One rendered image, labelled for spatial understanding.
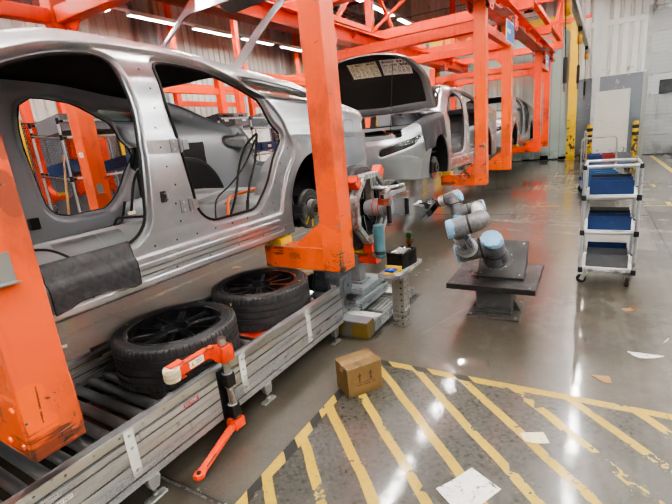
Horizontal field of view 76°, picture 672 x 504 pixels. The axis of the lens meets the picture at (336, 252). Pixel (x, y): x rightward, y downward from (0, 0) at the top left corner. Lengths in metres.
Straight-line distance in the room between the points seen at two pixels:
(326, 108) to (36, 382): 2.04
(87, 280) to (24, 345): 0.71
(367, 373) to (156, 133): 1.73
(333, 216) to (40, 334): 1.82
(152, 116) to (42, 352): 1.37
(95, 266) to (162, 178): 0.58
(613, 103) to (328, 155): 12.19
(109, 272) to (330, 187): 1.38
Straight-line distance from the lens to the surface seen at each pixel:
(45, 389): 1.69
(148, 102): 2.57
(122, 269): 2.35
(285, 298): 2.76
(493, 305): 3.45
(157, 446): 2.13
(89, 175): 4.84
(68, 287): 2.23
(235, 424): 2.34
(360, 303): 3.37
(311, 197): 3.66
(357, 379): 2.51
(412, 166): 5.92
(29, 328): 1.62
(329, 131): 2.79
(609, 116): 14.45
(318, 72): 2.83
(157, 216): 2.48
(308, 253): 3.04
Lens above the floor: 1.42
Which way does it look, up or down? 15 degrees down
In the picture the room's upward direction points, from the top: 6 degrees counter-clockwise
